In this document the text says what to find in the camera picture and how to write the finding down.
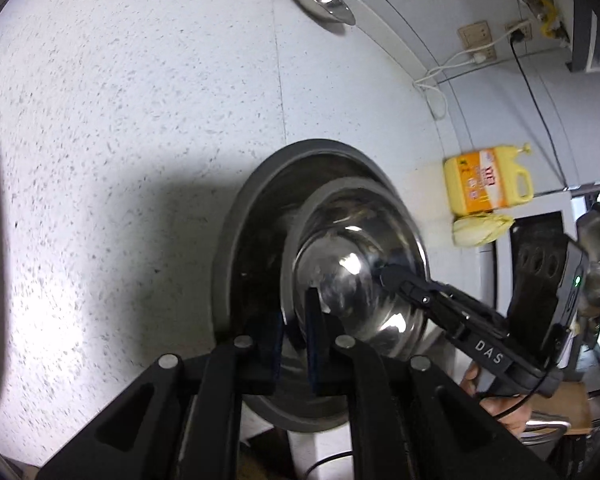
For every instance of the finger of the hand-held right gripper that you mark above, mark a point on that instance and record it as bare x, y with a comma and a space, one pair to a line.
415, 290

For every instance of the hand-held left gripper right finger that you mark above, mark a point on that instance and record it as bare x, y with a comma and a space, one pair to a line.
314, 340

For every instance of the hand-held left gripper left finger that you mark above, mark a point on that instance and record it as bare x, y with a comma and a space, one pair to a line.
267, 355

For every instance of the person's right hand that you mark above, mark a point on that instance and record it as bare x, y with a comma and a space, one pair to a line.
507, 410

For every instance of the yellow cloth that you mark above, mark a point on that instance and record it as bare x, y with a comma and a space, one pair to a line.
480, 230

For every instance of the black kitchen appliance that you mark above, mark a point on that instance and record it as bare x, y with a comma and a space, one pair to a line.
540, 225

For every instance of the yellow detergent bottle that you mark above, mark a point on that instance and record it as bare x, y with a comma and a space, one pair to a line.
480, 182

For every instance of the short yellow pipe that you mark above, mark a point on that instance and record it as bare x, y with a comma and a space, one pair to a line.
547, 24

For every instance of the wall outlet with white plug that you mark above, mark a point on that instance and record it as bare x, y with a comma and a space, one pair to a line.
482, 55

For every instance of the empty wall outlet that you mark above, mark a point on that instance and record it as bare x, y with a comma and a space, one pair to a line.
475, 34

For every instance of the wall outlet with black plug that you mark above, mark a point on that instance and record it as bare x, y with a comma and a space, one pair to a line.
520, 30

